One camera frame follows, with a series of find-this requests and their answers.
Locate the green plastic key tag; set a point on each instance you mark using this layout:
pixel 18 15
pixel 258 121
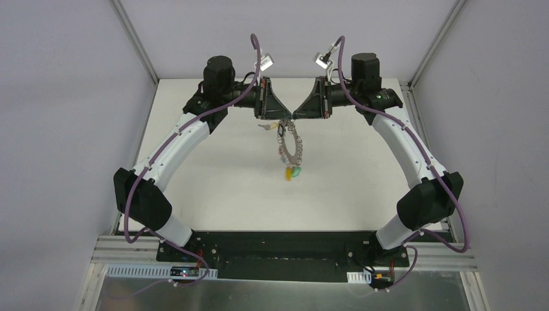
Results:
pixel 295 172

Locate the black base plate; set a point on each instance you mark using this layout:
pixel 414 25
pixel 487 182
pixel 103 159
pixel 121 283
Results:
pixel 303 256

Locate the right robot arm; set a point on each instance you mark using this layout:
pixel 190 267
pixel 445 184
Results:
pixel 433 191

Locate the large metal keyring with rings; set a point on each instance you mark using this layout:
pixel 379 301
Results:
pixel 290 145

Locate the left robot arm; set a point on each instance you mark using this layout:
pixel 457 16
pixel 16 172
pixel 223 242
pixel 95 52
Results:
pixel 139 191

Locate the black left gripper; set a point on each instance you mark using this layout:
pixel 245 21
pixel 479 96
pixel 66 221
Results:
pixel 261 98

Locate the right white cable duct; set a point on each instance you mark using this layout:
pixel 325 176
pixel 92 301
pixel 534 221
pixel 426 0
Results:
pixel 359 277

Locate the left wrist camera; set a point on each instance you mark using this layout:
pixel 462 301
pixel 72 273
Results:
pixel 265 61

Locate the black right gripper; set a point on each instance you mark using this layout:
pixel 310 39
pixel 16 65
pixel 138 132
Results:
pixel 323 96

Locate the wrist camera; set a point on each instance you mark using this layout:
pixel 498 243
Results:
pixel 265 61
pixel 324 60

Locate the yellow plastic key tag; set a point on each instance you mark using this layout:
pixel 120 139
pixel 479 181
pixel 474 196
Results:
pixel 288 174

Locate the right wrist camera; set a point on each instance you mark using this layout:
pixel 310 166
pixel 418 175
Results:
pixel 324 60

